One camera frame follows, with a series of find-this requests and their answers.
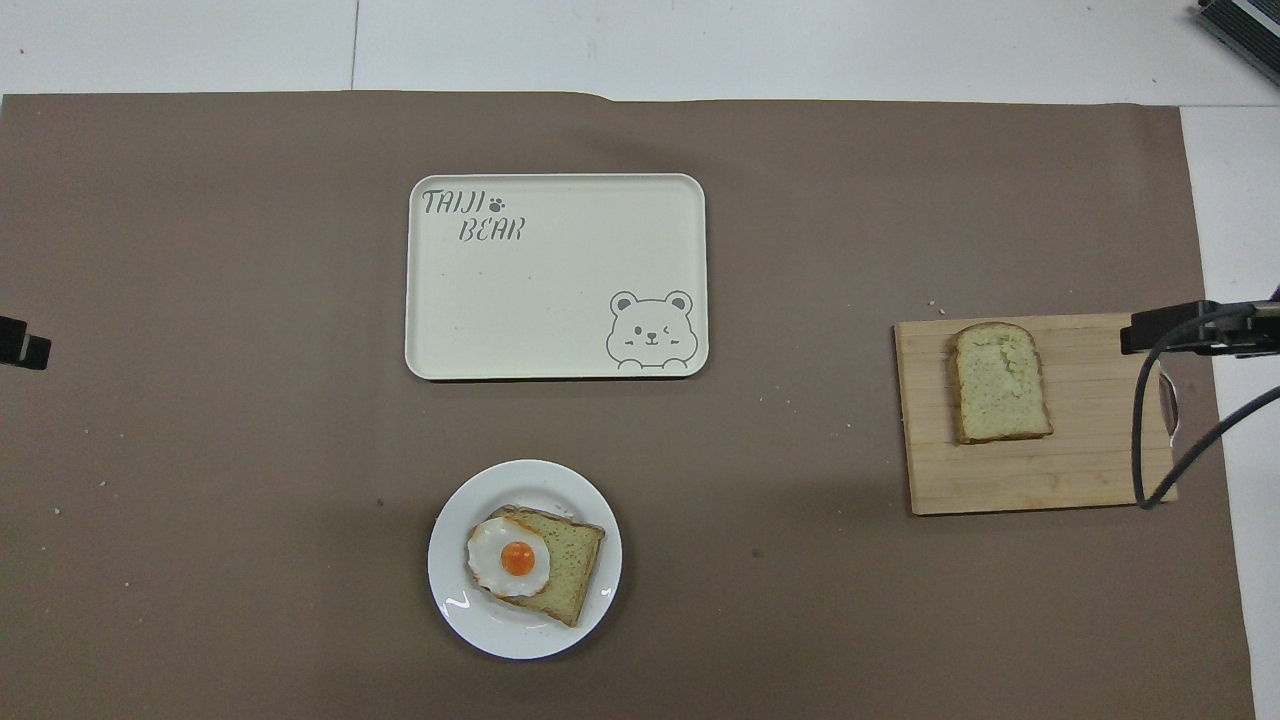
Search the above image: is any white round plate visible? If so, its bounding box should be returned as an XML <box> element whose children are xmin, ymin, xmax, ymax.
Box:
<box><xmin>427</xmin><ymin>459</ymin><xmax>624</xmax><ymax>661</ymax></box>

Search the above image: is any cream tray with bear print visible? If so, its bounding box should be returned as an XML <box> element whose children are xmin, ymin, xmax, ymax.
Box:
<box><xmin>404</xmin><ymin>173</ymin><xmax>710</xmax><ymax>382</ymax></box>

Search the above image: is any toasted bread slice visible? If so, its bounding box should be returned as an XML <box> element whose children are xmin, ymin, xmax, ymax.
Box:
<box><xmin>480</xmin><ymin>505</ymin><xmax>607</xmax><ymax>629</ymax></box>

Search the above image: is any fried egg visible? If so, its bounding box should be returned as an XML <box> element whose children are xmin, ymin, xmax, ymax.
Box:
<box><xmin>466</xmin><ymin>514</ymin><xmax>553</xmax><ymax>600</ymax></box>

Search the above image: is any pale bread slice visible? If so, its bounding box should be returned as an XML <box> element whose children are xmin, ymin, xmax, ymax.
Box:
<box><xmin>947</xmin><ymin>322</ymin><xmax>1055</xmax><ymax>445</ymax></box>

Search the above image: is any wooden cutting board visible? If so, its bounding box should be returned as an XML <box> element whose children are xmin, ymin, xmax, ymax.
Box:
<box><xmin>893</xmin><ymin>313</ymin><xmax>1180</xmax><ymax>517</ymax></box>

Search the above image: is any black stand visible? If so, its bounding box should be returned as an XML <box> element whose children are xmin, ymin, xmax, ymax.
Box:
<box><xmin>1195</xmin><ymin>0</ymin><xmax>1280</xmax><ymax>59</ymax></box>

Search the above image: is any black cable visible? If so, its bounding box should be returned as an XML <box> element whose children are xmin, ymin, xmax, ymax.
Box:
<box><xmin>1131</xmin><ymin>300</ymin><xmax>1280</xmax><ymax>512</ymax></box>

